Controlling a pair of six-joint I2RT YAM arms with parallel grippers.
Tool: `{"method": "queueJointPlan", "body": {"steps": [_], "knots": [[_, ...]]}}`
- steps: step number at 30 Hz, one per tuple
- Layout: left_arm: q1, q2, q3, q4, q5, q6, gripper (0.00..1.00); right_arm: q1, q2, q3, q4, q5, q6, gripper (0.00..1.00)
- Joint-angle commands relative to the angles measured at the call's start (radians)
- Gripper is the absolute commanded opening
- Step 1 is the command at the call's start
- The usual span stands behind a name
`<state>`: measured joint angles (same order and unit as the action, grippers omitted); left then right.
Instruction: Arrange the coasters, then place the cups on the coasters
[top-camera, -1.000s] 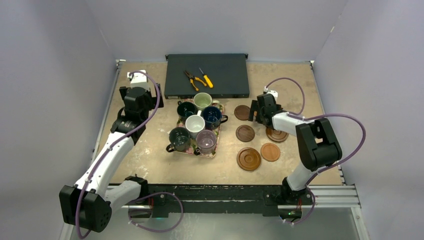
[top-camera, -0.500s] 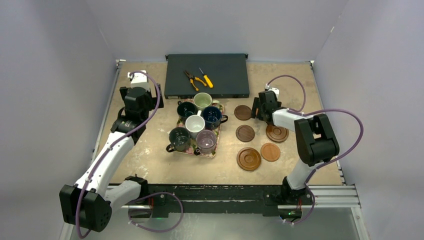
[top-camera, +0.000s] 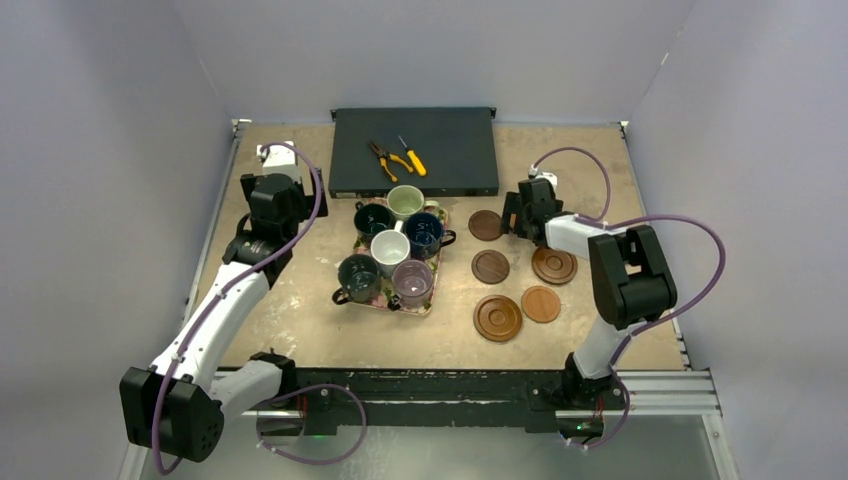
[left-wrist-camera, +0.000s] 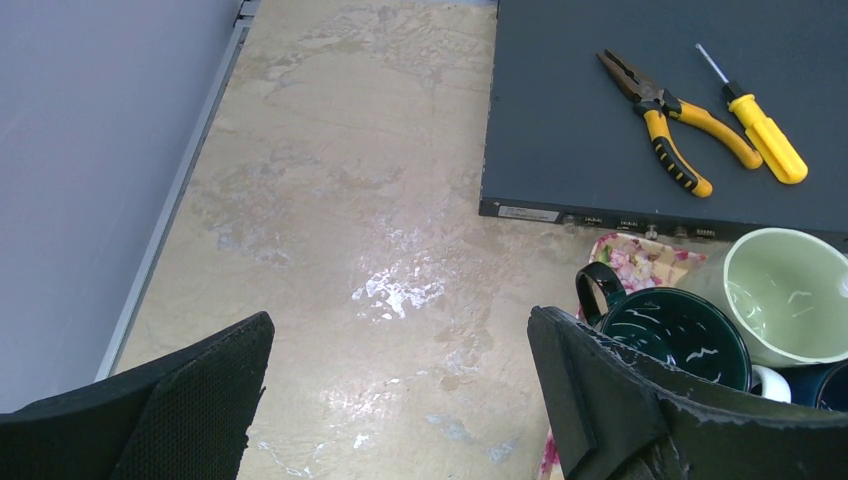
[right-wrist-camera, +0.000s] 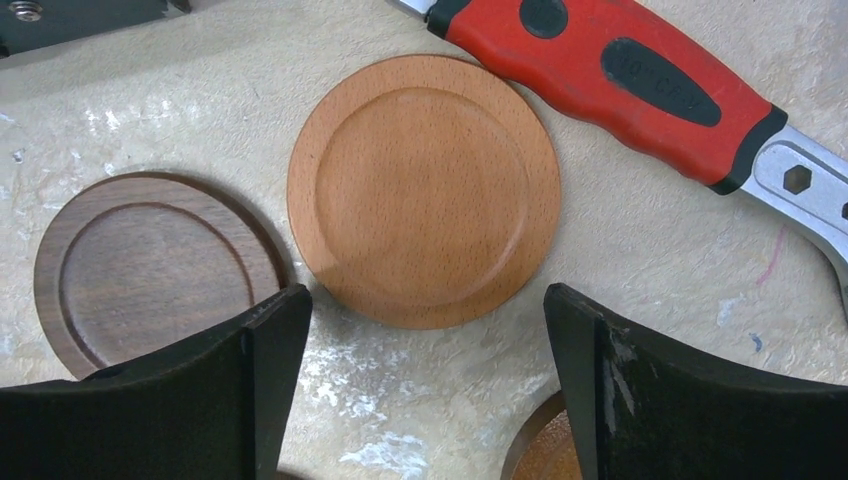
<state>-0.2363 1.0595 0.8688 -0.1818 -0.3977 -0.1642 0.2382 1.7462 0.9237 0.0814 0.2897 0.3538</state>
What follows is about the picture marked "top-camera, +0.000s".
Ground glossy brown ringed coaster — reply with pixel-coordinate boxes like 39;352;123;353
472;295;523;343
531;247;578;285

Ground glossy brown ringed coaster front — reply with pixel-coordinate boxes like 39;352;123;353
472;295;523;343

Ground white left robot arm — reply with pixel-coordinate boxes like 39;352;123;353
119;172;327;462

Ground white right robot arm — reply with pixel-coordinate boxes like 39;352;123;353
501;177;677;407

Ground dark walnut coaster back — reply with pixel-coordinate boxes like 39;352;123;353
468;210;502;241

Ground dark walnut coaster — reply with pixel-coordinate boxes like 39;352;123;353
471;249;510;284
468;210;502;241

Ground dark walnut coaster middle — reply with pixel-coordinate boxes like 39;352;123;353
471;249;510;284

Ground light orange coaster front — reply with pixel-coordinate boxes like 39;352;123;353
521;286;561;324

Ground dark green mug back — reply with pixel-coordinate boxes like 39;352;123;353
353;202;396;247

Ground dark green mug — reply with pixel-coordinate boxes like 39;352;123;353
332;254;381;305
353;202;396;247

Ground dark green mug front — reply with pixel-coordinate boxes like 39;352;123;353
332;254;381;305

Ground white mug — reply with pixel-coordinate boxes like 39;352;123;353
369;220;411;278

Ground light green mug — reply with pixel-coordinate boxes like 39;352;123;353
386;185;440;221

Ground floral serving tray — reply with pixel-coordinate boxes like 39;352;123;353
353;197;451;316

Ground navy blue mug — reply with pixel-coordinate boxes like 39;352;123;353
403;212;457;260

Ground lavender mug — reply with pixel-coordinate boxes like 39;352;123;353
388;259;434;311

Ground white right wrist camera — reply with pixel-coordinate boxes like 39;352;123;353
528;167;558;191

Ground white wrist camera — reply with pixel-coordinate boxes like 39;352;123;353
256;145;302;183
528;167;558;191

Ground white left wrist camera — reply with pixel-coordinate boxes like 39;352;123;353
256;145;302;183

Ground dark grey network switch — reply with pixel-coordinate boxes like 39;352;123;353
325;107;500;198

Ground yellow handled pliers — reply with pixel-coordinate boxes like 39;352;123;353
367;140;415;183

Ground yellow handled screwdriver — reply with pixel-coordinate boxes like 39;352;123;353
398;135;427;177

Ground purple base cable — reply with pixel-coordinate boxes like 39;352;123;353
255;383;369;466

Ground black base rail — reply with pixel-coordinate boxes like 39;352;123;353
251;367;627;439

